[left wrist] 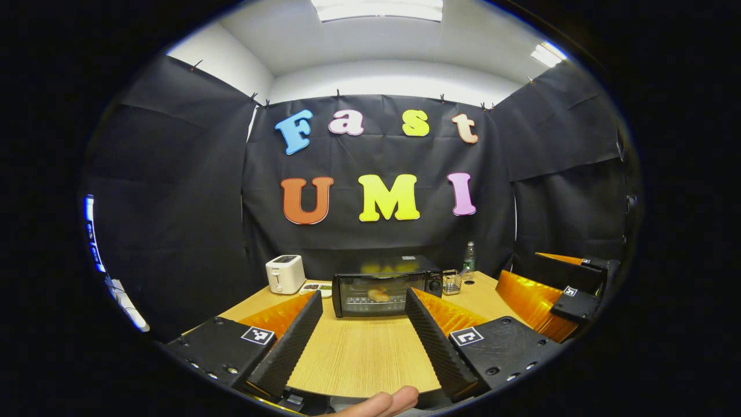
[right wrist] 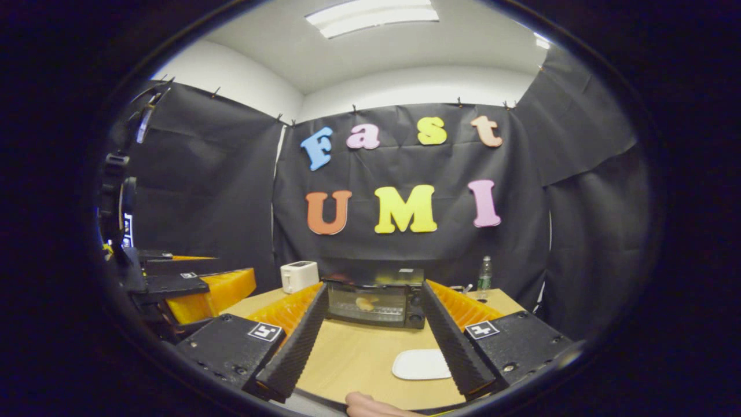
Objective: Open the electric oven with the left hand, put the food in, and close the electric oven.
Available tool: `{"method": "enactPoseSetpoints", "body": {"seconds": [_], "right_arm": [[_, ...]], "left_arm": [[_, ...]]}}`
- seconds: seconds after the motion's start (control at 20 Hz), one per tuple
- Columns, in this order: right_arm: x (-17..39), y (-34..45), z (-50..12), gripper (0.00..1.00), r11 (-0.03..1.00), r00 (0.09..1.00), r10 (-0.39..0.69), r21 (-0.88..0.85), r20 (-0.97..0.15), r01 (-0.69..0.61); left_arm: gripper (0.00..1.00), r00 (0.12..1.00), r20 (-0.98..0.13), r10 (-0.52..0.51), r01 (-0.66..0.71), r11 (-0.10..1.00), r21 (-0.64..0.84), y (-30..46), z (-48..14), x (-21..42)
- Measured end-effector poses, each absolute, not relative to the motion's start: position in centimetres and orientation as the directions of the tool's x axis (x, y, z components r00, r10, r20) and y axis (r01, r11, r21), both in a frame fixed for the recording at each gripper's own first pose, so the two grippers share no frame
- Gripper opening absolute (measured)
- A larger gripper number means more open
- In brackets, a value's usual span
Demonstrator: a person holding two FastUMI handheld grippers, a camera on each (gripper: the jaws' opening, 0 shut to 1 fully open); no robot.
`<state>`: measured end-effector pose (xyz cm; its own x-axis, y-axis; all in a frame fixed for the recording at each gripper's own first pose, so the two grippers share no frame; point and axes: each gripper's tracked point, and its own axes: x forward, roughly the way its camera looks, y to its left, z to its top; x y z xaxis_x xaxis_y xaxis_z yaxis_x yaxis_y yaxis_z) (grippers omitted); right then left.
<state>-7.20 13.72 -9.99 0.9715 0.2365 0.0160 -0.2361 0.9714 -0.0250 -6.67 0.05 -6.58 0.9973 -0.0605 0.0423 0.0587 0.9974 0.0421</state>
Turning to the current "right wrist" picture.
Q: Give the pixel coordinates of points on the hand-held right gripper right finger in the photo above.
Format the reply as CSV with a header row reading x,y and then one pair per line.
x,y
451,347

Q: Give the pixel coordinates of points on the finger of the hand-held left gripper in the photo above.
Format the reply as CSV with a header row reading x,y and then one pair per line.
x,y
173,285
173,265

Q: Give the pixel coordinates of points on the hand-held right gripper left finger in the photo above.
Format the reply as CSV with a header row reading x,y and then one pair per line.
x,y
301,341

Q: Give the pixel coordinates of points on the black electric oven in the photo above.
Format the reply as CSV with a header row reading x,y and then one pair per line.
x,y
414,301

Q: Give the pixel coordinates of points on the golden croissant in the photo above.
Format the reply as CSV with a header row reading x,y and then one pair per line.
x,y
365,304

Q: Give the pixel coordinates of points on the white printed sheet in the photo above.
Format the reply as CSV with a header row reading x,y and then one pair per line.
x,y
128,231

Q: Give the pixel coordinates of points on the white square plate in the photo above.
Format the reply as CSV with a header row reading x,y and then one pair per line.
x,y
417,365

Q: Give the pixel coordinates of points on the white toaster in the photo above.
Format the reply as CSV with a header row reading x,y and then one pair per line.
x,y
298,278

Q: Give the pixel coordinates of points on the clear water bottle green label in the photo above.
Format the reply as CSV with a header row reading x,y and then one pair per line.
x,y
485,281

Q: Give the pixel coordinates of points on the large ceiling light panel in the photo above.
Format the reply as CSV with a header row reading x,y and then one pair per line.
x,y
370,14

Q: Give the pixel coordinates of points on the small ceiling light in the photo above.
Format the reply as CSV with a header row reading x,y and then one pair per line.
x,y
541,41

